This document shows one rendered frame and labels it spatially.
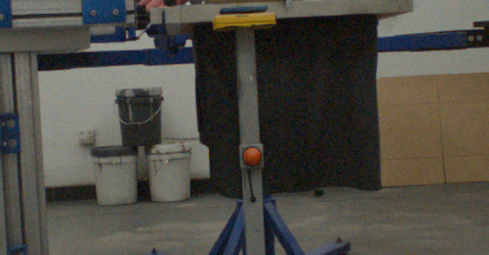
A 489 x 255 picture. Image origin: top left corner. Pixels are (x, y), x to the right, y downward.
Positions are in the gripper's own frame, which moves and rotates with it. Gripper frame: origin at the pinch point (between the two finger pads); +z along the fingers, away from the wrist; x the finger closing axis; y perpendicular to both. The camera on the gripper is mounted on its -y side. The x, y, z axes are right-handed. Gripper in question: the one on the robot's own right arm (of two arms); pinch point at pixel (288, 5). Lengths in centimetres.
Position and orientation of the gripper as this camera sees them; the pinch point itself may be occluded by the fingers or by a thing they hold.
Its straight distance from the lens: 250.4
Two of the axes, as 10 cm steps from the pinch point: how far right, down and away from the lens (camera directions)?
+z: 0.5, 10.0, 0.5
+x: 0.4, 0.5, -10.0
